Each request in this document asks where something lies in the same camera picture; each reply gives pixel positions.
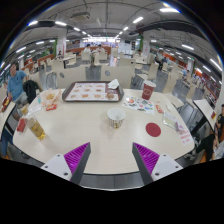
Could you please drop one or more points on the clear bottle with yellow drink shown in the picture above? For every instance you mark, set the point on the clear bottle with yellow drink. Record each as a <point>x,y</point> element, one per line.
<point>35,127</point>

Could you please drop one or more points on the clear plastic packet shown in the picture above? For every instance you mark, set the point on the clear plastic packet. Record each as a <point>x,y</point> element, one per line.
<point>170,120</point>

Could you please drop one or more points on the ceiling air conditioner unit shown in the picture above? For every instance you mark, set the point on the ceiling air conditioner unit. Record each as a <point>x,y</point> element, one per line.
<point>81,16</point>

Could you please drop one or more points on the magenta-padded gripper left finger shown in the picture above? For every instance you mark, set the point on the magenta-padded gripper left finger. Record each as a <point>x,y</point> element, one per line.
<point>77,158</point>

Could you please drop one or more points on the red paper cup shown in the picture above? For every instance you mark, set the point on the red paper cup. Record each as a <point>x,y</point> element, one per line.
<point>148,90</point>

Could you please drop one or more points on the black backpack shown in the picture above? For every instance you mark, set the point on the black backpack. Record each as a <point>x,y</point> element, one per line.
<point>30,90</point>

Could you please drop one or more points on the small red sauce packet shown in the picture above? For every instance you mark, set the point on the small red sauce packet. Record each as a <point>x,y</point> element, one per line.
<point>51,107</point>
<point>159,108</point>

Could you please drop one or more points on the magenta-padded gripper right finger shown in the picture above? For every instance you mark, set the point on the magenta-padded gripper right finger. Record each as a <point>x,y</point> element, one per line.
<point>146,158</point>

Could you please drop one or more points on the flat round red coaster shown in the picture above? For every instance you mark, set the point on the flat round red coaster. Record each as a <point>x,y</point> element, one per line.
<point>153,129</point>

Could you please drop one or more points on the white notice with red print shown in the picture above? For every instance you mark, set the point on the white notice with red print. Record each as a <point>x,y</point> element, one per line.
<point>185,136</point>

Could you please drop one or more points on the colourful sticker sheet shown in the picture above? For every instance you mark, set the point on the colourful sticker sheet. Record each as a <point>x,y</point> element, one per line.
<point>138,104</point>

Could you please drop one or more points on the white card with red border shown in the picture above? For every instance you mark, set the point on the white card with red border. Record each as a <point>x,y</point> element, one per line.
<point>34,108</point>

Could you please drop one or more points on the beige chair with round hole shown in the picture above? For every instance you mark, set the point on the beige chair with round hole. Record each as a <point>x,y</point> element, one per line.
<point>71,77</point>
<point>116,76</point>

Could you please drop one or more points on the clear plastic bag with food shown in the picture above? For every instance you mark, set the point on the clear plastic bag with food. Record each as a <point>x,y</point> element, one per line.
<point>50,97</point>

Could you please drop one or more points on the ceiling lights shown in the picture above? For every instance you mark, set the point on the ceiling lights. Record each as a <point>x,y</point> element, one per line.
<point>169,10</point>

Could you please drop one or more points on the dark brown food tray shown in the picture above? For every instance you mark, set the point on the dark brown food tray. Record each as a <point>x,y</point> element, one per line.
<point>88,91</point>

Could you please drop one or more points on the white paper napkin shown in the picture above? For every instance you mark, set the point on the white paper napkin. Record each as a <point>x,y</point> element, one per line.
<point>113,84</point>

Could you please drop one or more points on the beige dining chairs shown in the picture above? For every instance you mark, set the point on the beige dining chairs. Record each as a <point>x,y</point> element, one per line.
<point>96,60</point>

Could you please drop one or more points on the beige side table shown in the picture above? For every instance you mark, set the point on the beige side table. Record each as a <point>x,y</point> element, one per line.
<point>205,111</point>
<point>6,115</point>

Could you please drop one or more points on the red food box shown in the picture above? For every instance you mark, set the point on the red food box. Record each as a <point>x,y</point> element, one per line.
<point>6,104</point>

